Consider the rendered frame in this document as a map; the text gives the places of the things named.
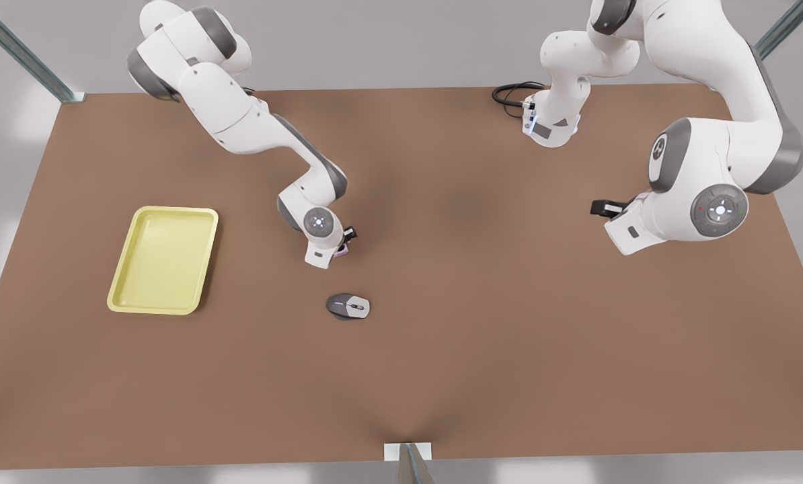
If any grey computer mouse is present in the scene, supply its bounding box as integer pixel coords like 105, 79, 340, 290
326, 292, 371, 321

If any yellow rectangular tray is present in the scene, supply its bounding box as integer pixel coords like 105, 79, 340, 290
107, 206, 219, 315

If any black cable loop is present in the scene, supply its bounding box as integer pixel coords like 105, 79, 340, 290
492, 81, 549, 120

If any silver frame post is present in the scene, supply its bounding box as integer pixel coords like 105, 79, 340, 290
754, 0, 803, 61
0, 0, 87, 104
383, 442, 434, 484

